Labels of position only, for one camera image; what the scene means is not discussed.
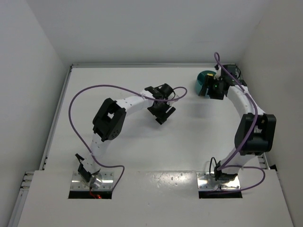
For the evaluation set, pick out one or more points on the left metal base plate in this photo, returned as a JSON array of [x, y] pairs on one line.
[[101, 181]]

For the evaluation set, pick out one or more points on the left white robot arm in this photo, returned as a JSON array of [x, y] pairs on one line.
[[109, 120]]

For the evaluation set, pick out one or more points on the teal divided round container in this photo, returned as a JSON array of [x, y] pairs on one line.
[[200, 80]]

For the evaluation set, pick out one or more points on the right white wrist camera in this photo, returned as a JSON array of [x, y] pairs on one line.
[[218, 72]]

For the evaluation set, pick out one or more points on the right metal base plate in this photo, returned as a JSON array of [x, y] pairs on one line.
[[206, 182]]

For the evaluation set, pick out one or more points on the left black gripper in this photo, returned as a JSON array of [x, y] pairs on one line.
[[164, 114]]

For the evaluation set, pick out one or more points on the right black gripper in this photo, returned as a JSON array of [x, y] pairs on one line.
[[208, 85]]

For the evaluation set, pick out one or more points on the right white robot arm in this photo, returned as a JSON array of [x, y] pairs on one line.
[[255, 133]]

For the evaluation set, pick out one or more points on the metal base plate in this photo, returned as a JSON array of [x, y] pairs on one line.
[[206, 182], [101, 181]]

